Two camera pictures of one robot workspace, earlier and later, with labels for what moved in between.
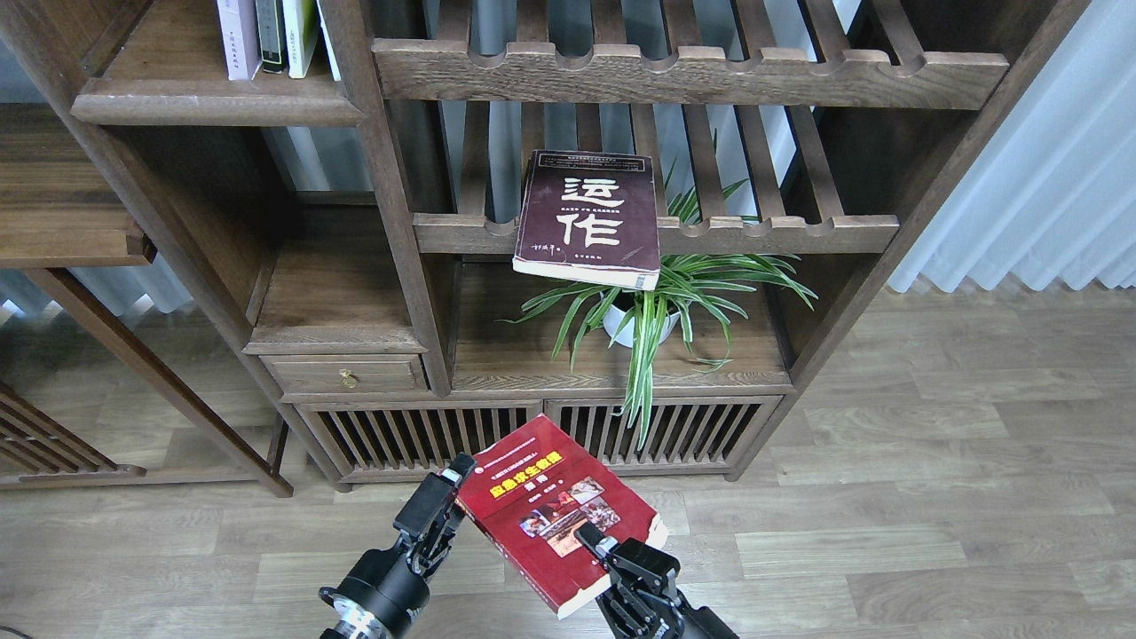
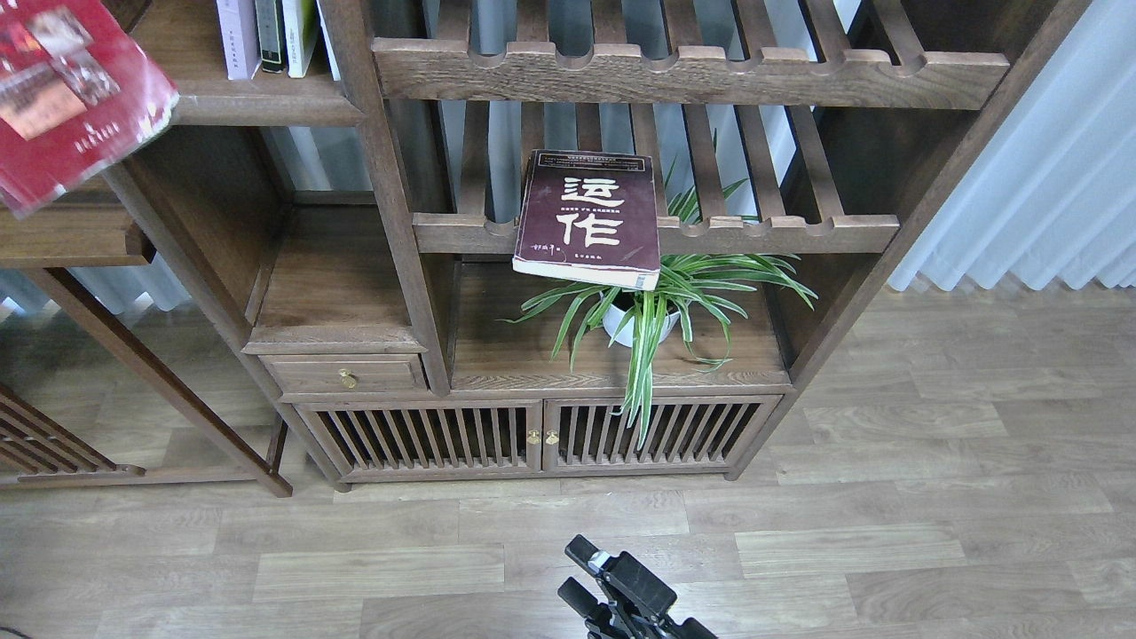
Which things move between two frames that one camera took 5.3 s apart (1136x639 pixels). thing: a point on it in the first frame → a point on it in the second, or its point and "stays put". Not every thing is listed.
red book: [532, 492] → [81, 92]
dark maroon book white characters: [590, 217] stays put
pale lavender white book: [239, 31] stays put
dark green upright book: [272, 34] stays put
